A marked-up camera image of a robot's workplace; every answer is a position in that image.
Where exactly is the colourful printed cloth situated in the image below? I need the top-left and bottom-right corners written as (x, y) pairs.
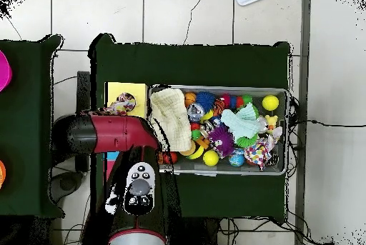
top-left (244, 137), bottom-right (277, 171)
top-left (115, 92), bottom-right (137, 112)
top-left (98, 102), bottom-right (127, 116)

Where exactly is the wooden box with three holes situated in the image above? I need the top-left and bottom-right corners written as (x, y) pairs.
top-left (104, 81), bottom-right (149, 181)

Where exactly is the cream knitted cloth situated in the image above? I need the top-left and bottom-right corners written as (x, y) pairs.
top-left (149, 88), bottom-right (193, 152)

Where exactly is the small orange basketball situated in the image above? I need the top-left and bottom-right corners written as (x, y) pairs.
top-left (184, 91), bottom-right (197, 107)

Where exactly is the blue spiky ball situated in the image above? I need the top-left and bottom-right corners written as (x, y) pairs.
top-left (196, 91), bottom-right (216, 113)

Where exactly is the purple spiky toy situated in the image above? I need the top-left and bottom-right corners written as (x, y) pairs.
top-left (207, 126), bottom-right (235, 157)

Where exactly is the yellow ball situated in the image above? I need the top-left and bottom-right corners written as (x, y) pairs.
top-left (262, 94), bottom-right (280, 111)
top-left (202, 149), bottom-right (219, 167)

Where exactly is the dark green tablecloth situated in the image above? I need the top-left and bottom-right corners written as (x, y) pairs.
top-left (89, 33), bottom-right (291, 223)
top-left (0, 34), bottom-right (65, 219)

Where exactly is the mint green cloth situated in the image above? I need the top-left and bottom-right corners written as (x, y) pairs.
top-left (220, 102), bottom-right (262, 140)

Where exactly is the globe print ball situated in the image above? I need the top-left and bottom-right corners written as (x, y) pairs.
top-left (228, 149), bottom-right (246, 168)

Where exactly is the yellow plush duck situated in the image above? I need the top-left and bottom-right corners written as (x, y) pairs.
top-left (264, 114), bottom-right (279, 131)

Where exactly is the pink plastic bowl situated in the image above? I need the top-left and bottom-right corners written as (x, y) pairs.
top-left (0, 49), bottom-right (13, 93)

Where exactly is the orange plastic bowl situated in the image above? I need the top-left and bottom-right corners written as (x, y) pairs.
top-left (0, 159), bottom-right (6, 190)

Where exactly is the wire mesh bin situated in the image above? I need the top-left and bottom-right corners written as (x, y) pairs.
top-left (147, 84), bottom-right (290, 176)

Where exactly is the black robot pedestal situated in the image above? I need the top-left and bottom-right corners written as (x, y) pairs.
top-left (171, 217), bottom-right (219, 245)

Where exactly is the grey metal rail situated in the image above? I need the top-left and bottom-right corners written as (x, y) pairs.
top-left (294, 0), bottom-right (312, 245)

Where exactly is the black cable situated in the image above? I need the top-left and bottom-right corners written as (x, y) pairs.
top-left (288, 118), bottom-right (366, 129)

